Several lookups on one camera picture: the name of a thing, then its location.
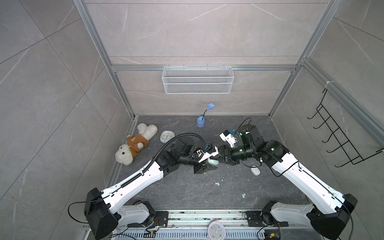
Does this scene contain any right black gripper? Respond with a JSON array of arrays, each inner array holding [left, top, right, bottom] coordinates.
[[215, 144, 256, 165]]

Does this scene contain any white earbud charging case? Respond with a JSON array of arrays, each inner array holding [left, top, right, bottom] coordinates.
[[251, 168, 261, 176]]

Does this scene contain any green earbud charging case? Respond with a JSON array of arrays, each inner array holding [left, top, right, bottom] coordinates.
[[207, 159, 219, 166]]

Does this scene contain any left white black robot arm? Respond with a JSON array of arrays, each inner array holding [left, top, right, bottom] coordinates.
[[84, 139, 219, 240]]

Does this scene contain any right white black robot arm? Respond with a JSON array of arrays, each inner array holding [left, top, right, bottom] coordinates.
[[217, 124, 358, 240]]

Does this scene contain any blue cup holder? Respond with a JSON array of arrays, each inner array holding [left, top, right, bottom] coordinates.
[[197, 115, 205, 128]]

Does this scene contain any small round white clock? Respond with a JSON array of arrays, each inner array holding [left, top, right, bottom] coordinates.
[[160, 130, 176, 144]]

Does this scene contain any pink round clock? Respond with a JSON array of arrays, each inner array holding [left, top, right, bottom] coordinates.
[[208, 221, 226, 240]]

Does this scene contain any white plush bear toy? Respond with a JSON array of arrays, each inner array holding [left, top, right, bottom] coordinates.
[[115, 123, 158, 166]]

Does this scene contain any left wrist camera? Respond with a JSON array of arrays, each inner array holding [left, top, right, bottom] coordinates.
[[197, 144, 219, 163]]

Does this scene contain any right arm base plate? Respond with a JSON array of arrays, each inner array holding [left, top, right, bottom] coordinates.
[[243, 211, 289, 227]]

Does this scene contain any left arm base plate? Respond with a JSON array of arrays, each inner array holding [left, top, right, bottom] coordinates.
[[129, 211, 169, 228]]

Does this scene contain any white wire mesh basket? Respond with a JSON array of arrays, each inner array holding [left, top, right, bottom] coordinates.
[[162, 67, 235, 94]]

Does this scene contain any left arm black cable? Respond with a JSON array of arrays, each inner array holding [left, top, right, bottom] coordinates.
[[142, 132, 206, 175]]

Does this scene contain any black wire hook rack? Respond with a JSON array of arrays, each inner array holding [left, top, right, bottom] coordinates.
[[307, 89, 384, 168]]

